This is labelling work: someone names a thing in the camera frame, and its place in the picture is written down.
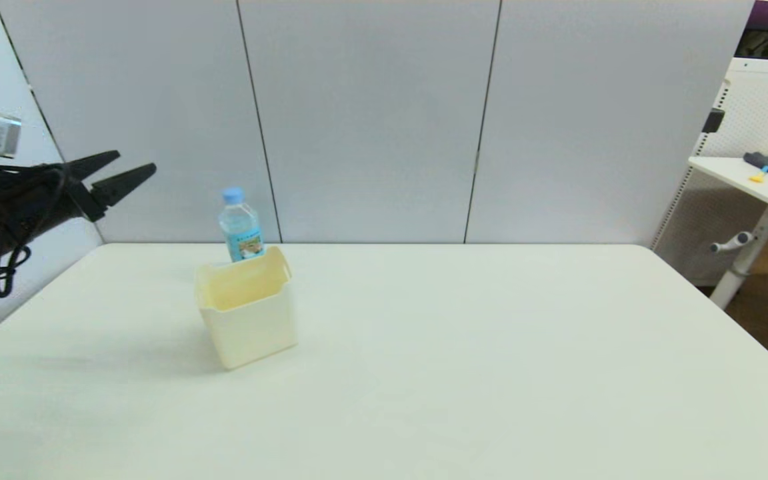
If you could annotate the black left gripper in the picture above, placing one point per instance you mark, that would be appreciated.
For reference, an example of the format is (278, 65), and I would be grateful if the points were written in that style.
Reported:
(37, 200)

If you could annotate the clear blue-labelled soda water bottle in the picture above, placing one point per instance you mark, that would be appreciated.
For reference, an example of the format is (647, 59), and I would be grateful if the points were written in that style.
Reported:
(242, 226)

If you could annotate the cream plastic storage bin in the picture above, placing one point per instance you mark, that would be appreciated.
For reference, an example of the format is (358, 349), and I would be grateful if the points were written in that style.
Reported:
(257, 326)

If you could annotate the black clip on pegboard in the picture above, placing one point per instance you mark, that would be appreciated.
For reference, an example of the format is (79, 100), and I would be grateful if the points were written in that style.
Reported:
(712, 120)

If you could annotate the small yellow blue tool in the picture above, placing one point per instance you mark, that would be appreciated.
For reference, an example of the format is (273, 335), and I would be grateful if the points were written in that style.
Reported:
(756, 176)

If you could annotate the white pegboard panel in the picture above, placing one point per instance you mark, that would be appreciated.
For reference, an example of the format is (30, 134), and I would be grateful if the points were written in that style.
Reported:
(767, 113)

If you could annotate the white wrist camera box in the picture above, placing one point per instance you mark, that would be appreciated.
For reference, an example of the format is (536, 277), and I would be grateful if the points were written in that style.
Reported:
(0, 135)

